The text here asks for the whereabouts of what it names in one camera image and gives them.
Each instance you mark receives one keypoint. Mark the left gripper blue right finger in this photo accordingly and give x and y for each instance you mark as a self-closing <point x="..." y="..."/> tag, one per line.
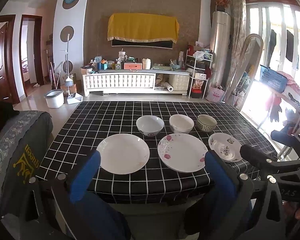
<point x="223" y="176"/>

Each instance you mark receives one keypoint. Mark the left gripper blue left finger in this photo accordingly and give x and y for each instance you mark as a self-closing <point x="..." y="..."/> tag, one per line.
<point x="82" y="174"/>

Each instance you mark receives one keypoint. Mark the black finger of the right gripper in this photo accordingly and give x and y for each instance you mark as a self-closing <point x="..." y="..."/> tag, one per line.
<point x="258" y="159"/>
<point x="292" y="141"/>

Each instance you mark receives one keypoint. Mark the plain white plate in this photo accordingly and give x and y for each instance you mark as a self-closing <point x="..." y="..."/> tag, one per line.
<point x="123" y="154"/>

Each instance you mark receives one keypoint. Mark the pink flower white plate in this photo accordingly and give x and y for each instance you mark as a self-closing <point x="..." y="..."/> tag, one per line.
<point x="182" y="152"/>

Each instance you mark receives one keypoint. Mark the floral patterned bowl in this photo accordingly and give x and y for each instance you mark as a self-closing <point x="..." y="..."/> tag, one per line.
<point x="206" y="123"/>

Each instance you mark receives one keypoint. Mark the plain cream white bowl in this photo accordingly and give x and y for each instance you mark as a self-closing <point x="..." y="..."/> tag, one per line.
<point x="181" y="123"/>

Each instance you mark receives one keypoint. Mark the white bowl with cartoon print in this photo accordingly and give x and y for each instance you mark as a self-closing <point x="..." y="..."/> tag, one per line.
<point x="149" y="125"/>

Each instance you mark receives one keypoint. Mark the person right hand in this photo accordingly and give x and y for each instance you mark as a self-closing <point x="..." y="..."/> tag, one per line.
<point x="291" y="209"/>

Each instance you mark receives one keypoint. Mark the blue plastic basket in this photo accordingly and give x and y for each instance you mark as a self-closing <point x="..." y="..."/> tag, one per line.
<point x="273" y="79"/>

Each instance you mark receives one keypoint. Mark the black white checkered tablecloth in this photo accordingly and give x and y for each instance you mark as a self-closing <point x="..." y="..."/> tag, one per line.
<point x="91" y="122"/>

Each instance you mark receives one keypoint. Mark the grey embroidered sofa cover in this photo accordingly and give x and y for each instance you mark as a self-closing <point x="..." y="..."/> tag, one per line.
<point x="24" y="141"/>

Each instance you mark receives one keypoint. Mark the white dustpan with broom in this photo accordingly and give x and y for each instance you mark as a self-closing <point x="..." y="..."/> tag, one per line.
<point x="72" y="98"/>

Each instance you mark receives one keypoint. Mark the pink tote bag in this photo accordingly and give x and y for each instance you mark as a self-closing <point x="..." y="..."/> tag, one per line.
<point x="215" y="94"/>

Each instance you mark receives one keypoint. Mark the white mop bucket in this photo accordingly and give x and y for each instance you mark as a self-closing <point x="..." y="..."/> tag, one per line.
<point x="54" y="98"/>

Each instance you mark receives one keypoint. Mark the standing arched mirror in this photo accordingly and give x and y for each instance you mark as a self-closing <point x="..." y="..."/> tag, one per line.
<point x="242" y="78"/>

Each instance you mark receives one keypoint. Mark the white tv cabinet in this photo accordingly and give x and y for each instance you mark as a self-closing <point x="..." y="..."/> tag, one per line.
<point x="129" y="82"/>

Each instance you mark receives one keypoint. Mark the paper towel roll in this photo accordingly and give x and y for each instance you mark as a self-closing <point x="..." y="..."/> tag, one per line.
<point x="168" y="87"/>

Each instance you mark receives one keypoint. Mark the white metal shelf rack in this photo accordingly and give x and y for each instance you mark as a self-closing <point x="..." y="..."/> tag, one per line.
<point x="198" y="64"/>

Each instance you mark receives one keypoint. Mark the orange storage box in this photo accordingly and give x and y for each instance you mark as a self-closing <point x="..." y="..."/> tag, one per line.
<point x="132" y="66"/>

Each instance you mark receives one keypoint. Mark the silver standing air conditioner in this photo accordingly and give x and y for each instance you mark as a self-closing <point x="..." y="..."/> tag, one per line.
<point x="219" y="43"/>

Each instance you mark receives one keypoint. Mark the dark red wooden door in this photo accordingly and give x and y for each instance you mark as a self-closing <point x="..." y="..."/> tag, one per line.
<point x="8" y="90"/>

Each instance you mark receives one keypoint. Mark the red artificial flowers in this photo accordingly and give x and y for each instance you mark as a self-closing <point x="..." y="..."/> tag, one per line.
<point x="221" y="5"/>

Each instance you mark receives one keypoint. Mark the yellow cloth covered television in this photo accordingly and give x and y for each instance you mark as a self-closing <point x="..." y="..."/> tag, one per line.
<point x="142" y="30"/>

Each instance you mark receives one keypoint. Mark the round blue wall decoration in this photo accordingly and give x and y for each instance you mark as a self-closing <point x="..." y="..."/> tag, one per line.
<point x="68" y="4"/>

